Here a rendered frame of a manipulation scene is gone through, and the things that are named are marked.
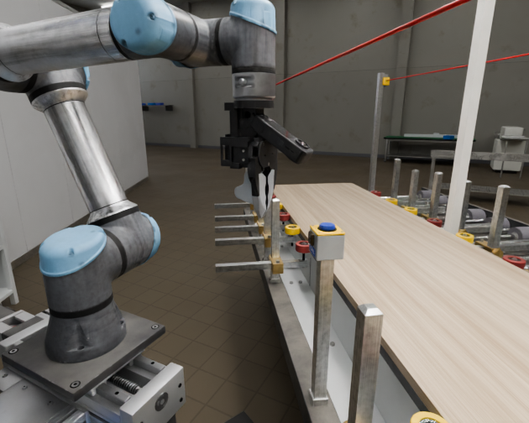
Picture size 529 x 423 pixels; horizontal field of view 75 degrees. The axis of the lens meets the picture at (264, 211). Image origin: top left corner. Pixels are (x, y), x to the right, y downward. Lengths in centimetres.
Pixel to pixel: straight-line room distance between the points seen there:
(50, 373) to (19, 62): 54
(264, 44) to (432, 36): 1213
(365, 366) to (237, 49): 60
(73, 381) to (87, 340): 7
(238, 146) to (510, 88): 1210
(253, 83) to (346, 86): 1235
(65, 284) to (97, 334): 12
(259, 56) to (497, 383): 87
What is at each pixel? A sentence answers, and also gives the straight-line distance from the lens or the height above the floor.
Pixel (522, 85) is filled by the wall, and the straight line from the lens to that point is 1261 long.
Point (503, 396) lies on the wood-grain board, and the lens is 100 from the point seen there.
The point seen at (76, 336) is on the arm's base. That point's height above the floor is 109.
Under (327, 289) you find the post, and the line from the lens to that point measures 92.
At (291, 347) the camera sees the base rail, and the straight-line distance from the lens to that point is 131.
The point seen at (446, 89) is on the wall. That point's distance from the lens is 1250.
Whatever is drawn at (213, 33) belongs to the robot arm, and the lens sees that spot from 64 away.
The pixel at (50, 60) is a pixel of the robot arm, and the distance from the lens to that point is 69.
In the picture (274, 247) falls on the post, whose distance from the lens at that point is 164.
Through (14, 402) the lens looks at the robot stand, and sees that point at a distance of 92.
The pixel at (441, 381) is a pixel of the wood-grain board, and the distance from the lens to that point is 98.
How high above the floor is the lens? 150
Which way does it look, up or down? 16 degrees down
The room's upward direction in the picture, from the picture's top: straight up
